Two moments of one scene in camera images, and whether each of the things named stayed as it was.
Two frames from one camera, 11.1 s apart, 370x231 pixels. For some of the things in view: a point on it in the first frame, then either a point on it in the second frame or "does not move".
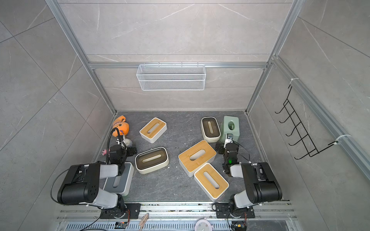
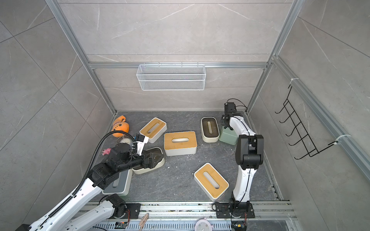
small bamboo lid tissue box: x=152 y=131 does not move
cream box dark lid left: x=150 y=160 does not move
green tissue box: x=230 y=125 does not move
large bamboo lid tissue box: x=195 y=158 to x=180 y=143
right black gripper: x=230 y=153 to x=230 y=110
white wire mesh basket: x=171 y=77 does not move
